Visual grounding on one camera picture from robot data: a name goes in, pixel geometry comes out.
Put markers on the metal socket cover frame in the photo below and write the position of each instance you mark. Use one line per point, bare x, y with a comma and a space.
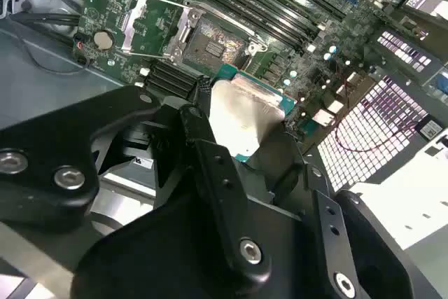
183, 31

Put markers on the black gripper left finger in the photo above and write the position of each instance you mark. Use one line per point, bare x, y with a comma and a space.
52, 131

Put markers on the metal CPU locking lever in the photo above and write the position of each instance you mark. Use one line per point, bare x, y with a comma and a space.
227, 20

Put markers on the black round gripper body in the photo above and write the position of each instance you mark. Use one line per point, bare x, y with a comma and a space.
168, 253

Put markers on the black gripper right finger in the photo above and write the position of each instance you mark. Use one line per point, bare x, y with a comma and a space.
323, 239

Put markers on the silver square CPU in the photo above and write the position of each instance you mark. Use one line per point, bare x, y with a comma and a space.
241, 113

